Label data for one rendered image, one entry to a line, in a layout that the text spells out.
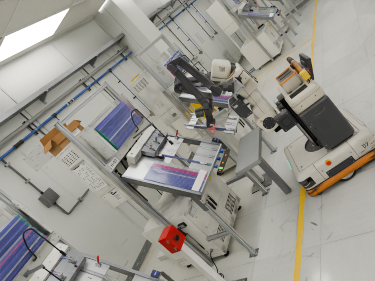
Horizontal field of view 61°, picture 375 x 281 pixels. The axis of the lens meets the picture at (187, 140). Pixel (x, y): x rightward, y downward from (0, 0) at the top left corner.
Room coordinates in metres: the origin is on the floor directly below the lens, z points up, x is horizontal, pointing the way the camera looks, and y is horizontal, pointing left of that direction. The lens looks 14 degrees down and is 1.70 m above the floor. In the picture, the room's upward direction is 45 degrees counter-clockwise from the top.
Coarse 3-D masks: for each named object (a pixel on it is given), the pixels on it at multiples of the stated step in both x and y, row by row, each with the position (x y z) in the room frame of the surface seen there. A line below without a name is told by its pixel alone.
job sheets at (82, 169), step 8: (72, 168) 2.93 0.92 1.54; (80, 168) 2.87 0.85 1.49; (88, 168) 2.83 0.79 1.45; (80, 176) 2.94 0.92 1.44; (88, 176) 2.88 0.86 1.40; (96, 176) 2.83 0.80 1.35; (88, 184) 2.95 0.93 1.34; (96, 184) 2.89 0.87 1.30; (104, 184) 2.83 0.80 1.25; (112, 192) 2.85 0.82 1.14; (120, 200) 2.86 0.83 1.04
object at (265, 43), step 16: (224, 0) 6.55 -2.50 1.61; (240, 0) 7.07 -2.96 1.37; (224, 16) 6.72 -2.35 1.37; (240, 16) 6.57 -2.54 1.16; (256, 16) 6.41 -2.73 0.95; (272, 16) 6.30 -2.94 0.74; (224, 32) 6.86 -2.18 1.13; (240, 32) 7.36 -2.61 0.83; (256, 32) 6.87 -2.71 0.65; (272, 32) 6.79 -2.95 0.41; (240, 48) 6.85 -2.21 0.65; (256, 48) 6.67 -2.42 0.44; (272, 48) 6.50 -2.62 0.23; (256, 64) 6.81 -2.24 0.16
